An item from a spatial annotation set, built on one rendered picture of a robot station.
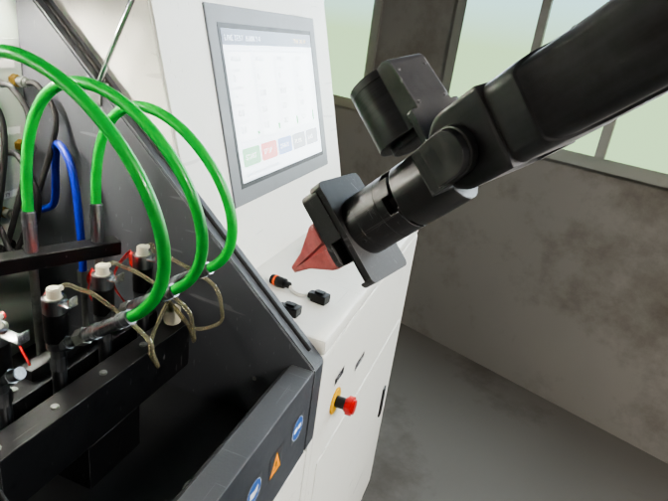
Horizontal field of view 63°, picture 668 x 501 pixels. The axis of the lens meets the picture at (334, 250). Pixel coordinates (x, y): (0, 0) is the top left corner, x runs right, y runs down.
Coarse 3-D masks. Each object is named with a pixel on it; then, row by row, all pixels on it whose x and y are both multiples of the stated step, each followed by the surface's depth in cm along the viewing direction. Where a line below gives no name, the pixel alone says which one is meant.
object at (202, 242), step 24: (48, 96) 66; (120, 96) 62; (144, 120) 62; (24, 144) 69; (168, 144) 62; (24, 168) 70; (24, 192) 72; (192, 192) 63; (24, 216) 73; (192, 216) 63; (24, 240) 74; (168, 288) 68
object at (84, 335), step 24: (0, 48) 55; (48, 72) 54; (72, 96) 54; (96, 120) 54; (120, 144) 54; (144, 192) 55; (168, 240) 56; (168, 264) 57; (120, 312) 62; (144, 312) 60; (72, 336) 65; (96, 336) 63
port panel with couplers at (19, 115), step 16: (0, 64) 81; (16, 64) 84; (0, 80) 79; (16, 80) 83; (0, 96) 83; (16, 112) 86; (16, 128) 86; (0, 144) 84; (16, 144) 87; (16, 160) 88; (16, 176) 89; (16, 192) 89; (0, 224) 88; (16, 224) 91; (0, 240) 89
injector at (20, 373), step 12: (0, 348) 58; (0, 360) 58; (12, 360) 60; (0, 372) 59; (12, 372) 58; (24, 372) 59; (0, 384) 59; (12, 384) 60; (0, 396) 60; (12, 396) 62; (0, 408) 61; (12, 408) 62; (0, 420) 62; (12, 420) 62
